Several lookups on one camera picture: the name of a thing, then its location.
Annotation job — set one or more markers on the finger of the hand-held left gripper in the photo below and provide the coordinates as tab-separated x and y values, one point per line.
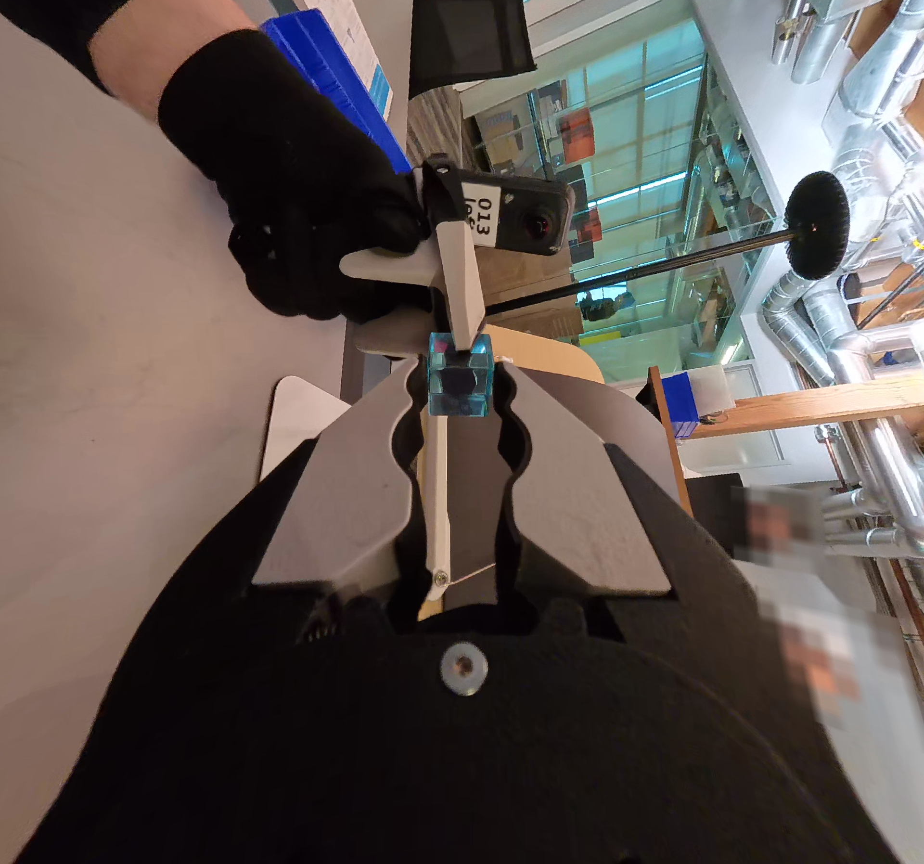
462	279

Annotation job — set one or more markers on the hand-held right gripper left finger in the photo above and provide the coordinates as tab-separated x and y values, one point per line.
332	510

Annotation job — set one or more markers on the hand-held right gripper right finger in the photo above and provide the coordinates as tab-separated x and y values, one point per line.
585	524

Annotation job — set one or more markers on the translucent blue cube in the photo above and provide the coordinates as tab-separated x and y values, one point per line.
462	391

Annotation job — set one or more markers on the blue plastic bin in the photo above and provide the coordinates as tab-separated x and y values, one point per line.
339	77

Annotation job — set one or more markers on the person's left hand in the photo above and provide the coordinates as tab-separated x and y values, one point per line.
289	178

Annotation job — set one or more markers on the brown cardboard box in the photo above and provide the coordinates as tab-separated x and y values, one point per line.
527	272

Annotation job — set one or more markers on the orange 3d printer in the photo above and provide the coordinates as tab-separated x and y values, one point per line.
577	135

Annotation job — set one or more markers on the white metal stand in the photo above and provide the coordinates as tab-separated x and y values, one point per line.
303	416

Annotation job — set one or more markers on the black board with wooden edge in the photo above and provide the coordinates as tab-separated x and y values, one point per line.
624	416

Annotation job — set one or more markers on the blue storage box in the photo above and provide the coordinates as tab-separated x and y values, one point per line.
678	402

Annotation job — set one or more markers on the black mesh office chair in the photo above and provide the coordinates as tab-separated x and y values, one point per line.
469	34

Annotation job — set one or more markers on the black floor lamp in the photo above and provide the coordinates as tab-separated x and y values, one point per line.
819	225

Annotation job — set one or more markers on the wooden post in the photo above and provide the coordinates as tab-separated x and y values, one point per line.
794	405

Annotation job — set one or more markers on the silver ventilation duct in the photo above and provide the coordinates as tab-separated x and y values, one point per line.
794	330
816	26

